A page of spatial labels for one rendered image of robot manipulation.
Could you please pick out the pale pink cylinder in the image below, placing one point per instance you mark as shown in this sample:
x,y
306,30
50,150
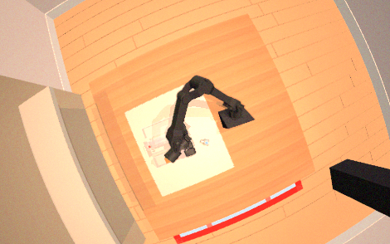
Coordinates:
x,y
182,155

